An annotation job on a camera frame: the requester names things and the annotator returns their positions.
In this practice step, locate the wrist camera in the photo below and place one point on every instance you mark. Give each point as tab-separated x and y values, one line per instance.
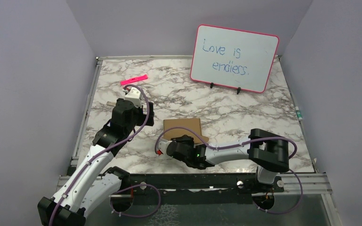
133	95
161	147

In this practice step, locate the pink framed whiteboard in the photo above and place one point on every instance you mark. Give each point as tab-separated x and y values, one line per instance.
233	58

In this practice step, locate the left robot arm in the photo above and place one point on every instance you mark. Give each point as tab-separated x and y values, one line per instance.
78	197

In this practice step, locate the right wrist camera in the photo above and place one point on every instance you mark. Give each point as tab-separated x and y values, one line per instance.
161	147

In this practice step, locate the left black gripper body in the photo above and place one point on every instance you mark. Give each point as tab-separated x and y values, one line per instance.
139	118

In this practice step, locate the green white small bottle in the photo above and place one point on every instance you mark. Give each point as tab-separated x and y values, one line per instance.
298	113

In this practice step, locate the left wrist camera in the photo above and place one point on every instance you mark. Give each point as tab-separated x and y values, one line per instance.
133	95

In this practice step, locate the brown cardboard box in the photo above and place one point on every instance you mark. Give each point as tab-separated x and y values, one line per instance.
185	126

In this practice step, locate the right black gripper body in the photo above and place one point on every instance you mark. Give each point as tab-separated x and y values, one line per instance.
186	141

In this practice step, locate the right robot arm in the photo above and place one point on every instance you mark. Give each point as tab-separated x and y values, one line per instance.
269	151

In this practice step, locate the pink marker pen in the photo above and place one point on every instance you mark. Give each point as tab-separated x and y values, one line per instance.
133	80

